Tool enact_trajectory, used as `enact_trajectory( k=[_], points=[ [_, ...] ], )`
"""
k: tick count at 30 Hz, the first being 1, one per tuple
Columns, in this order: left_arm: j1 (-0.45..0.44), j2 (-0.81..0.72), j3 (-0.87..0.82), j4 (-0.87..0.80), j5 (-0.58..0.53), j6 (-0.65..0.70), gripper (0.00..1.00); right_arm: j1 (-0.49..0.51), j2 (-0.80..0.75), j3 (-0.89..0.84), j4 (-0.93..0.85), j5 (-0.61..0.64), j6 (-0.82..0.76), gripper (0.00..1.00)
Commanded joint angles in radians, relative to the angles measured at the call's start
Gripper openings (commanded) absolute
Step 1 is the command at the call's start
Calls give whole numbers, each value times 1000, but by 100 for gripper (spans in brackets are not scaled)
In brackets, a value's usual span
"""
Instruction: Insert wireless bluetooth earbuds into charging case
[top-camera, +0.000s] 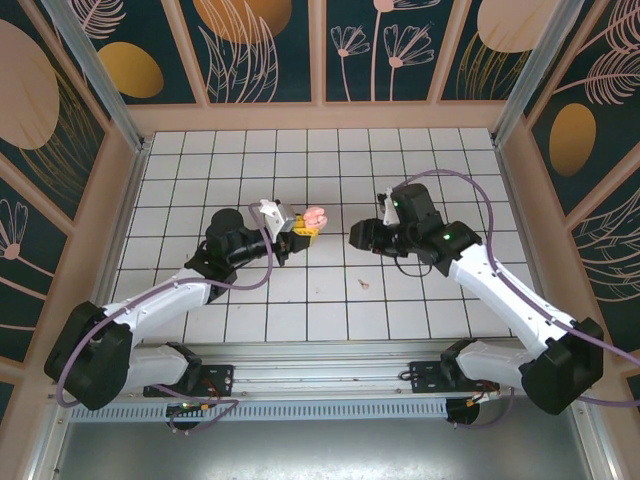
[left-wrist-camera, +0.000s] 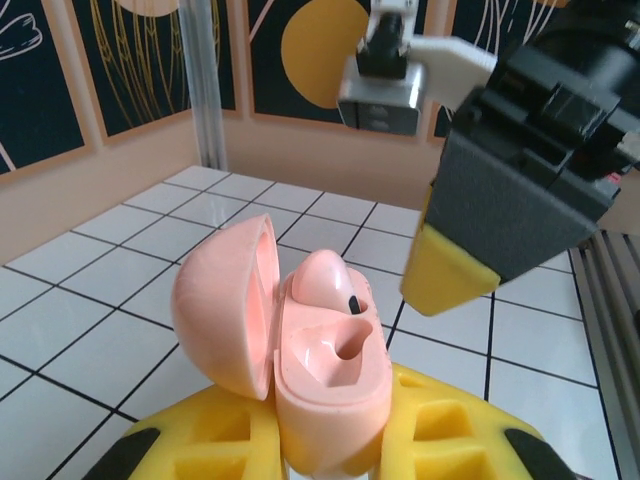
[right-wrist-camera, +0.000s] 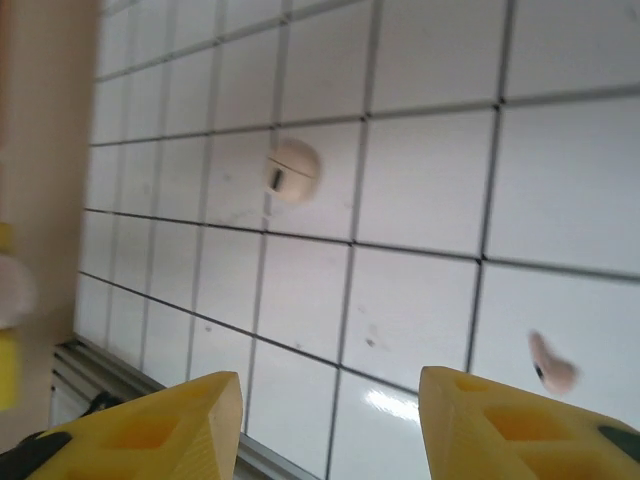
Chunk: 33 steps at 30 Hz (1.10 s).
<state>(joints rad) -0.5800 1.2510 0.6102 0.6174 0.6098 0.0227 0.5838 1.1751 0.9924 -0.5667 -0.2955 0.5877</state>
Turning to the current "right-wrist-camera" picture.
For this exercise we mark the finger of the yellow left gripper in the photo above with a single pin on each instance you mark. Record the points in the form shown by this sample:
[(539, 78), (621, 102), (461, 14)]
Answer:
[(5, 237), (9, 372)]

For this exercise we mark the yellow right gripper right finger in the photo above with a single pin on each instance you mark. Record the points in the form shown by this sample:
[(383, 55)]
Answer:
[(450, 440)]

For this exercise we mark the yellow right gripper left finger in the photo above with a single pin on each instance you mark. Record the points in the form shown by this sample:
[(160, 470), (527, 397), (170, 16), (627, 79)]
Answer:
[(200, 450)]

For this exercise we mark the pink earbud charging case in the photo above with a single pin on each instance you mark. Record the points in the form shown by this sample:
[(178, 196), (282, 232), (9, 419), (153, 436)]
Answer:
[(15, 290), (295, 172)]

